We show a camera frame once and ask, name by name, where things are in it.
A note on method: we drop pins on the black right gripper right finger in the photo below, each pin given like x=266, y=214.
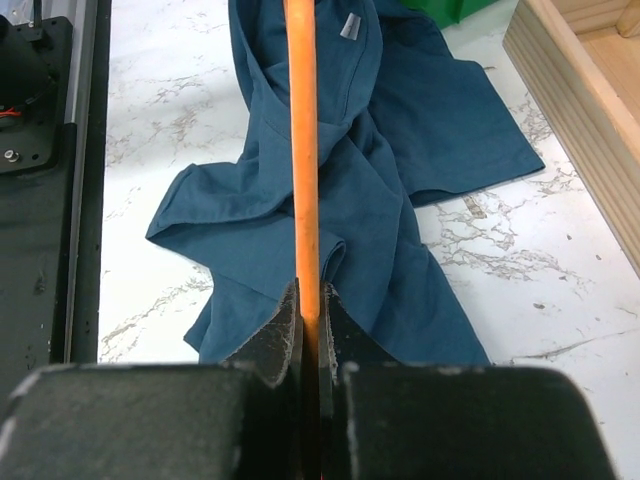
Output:
x=383, y=419

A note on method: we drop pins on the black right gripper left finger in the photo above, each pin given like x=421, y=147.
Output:
x=238, y=419

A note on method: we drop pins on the dark blue t-shirt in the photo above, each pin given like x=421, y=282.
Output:
x=402, y=124

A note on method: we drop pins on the orange plastic hanger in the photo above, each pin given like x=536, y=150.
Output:
x=301, y=42

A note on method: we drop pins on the wooden clothes rack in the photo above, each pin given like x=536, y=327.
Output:
x=580, y=62

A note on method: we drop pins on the green plastic tray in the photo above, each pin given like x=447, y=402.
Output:
x=448, y=12

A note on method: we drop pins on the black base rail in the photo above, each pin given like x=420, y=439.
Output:
x=54, y=89

